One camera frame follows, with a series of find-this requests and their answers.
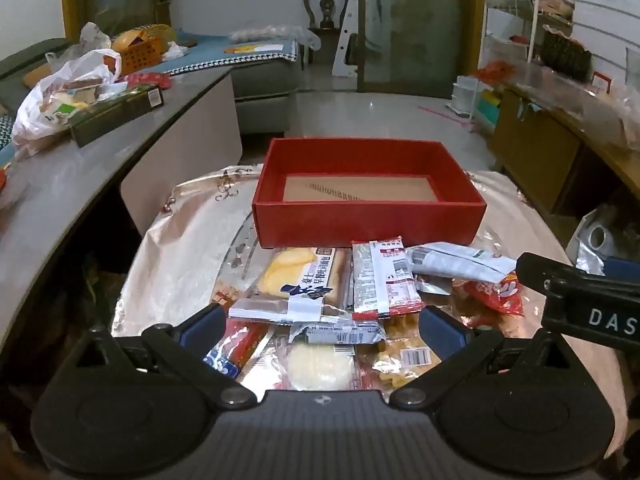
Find red crinkly snack bag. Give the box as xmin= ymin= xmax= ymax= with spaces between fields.
xmin=457 ymin=271 xmax=524 ymax=315

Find white barcode snack bag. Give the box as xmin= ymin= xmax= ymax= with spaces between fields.
xmin=407 ymin=242 xmax=516 ymax=284

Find red white spicy strip packet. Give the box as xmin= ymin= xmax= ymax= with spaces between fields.
xmin=352 ymin=236 xmax=423 ymax=321

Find white round cake packet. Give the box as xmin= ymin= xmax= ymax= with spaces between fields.
xmin=240 ymin=331 xmax=359 ymax=392

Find yellow bread snack packet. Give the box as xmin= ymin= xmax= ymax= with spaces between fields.
xmin=229 ymin=247 xmax=352 ymax=325

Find red blue cartoon snack bag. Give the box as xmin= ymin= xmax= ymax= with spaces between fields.
xmin=203 ymin=318 xmax=269 ymax=379

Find clear waffle cookie packet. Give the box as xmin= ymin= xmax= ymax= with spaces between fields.
xmin=357 ymin=313 xmax=442 ymax=394

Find silver foil bag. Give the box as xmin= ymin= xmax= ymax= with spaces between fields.
xmin=566 ymin=205 xmax=618 ymax=276

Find floral silver tablecloth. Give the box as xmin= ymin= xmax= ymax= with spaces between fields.
xmin=110 ymin=162 xmax=630 ymax=453

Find brown wooden cabinet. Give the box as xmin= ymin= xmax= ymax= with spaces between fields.
xmin=489 ymin=84 xmax=639 ymax=245

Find red cardboard box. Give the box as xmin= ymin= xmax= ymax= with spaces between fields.
xmin=252 ymin=138 xmax=486 ymax=248

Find grey curved counter table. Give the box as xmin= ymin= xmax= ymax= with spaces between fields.
xmin=1 ymin=67 xmax=242 ymax=337

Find dark green long box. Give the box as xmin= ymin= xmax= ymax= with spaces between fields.
xmin=67 ymin=84 xmax=164 ymax=148

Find grey green sofa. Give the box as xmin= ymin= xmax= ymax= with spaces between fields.
xmin=1 ymin=38 xmax=299 ymax=134

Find red packet on counter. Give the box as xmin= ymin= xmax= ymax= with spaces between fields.
xmin=122 ymin=73 xmax=171 ymax=90

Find white plastic shopping bag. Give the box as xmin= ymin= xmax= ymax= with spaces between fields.
xmin=11 ymin=49 xmax=122 ymax=160

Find blue sofa cover cloth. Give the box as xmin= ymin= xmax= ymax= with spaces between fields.
xmin=150 ymin=36 xmax=298 ymax=76

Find orange plastic basket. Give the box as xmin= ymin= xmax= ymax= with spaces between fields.
xmin=112 ymin=38 xmax=166 ymax=77

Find white pegboard panel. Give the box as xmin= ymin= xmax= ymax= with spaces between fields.
xmin=332 ymin=0 xmax=359 ymax=78

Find dark wooden chair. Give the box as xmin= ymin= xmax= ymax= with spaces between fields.
xmin=303 ymin=0 xmax=349 ymax=30

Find white wire shelf rack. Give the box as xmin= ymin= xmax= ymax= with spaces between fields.
xmin=478 ymin=0 xmax=575 ymax=64

